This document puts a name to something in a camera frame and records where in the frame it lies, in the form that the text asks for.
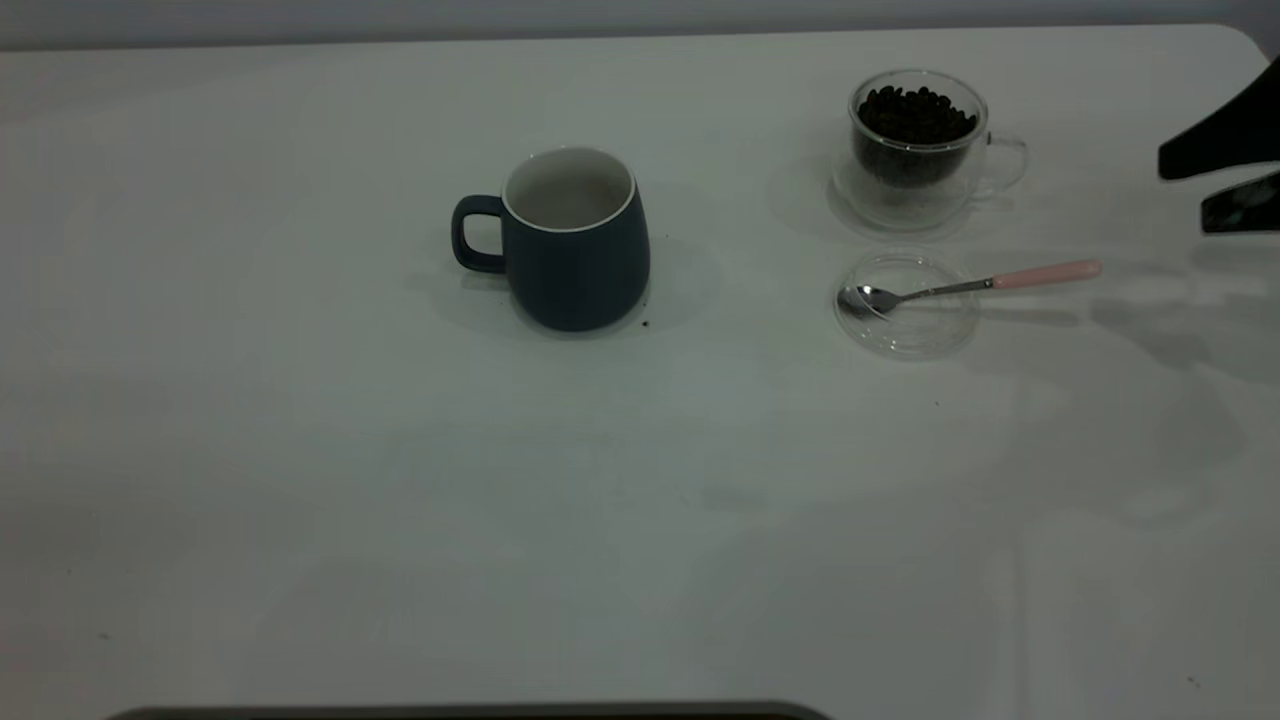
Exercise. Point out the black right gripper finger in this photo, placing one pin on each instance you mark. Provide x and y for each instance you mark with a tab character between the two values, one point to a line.
1235	140
1250	210

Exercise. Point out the dark blue ceramic mug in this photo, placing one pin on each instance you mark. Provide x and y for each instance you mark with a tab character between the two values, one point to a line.
580	270

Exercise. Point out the dark coffee beans pile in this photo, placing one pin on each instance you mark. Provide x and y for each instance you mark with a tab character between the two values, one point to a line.
915	120

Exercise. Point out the clear double-wall glass cup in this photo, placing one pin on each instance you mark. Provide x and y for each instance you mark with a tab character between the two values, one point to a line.
900	207

